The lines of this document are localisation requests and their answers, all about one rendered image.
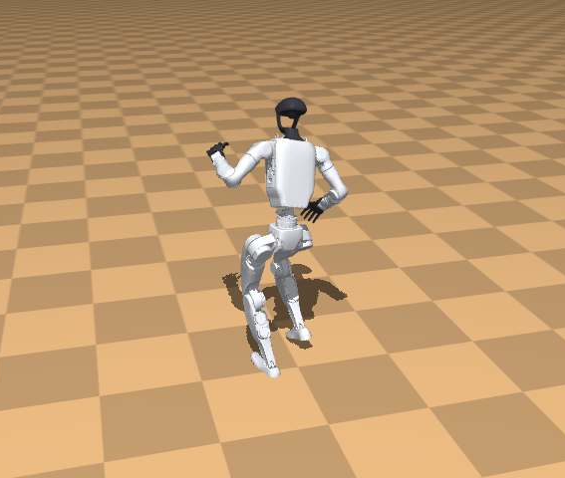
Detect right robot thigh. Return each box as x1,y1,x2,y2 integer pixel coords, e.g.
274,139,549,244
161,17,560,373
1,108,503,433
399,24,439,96
270,224,313,279

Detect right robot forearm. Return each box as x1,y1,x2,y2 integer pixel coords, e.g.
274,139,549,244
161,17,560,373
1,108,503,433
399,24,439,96
317,193,346,211

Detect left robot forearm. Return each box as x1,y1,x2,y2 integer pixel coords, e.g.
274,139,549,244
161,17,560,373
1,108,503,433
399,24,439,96
211,151,235,179

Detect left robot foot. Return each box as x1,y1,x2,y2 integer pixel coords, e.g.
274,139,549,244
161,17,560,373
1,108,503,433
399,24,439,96
251,352,280,377

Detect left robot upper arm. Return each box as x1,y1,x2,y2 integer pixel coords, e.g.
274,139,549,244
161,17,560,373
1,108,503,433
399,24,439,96
222,140,275,188

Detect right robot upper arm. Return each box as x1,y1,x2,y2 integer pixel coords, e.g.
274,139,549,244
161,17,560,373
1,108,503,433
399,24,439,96
314,145,348,201

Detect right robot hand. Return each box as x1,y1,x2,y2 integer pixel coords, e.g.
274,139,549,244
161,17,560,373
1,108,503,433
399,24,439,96
300,197,327,223

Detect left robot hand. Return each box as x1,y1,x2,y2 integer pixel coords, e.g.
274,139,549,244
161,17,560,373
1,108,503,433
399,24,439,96
207,142,229,162

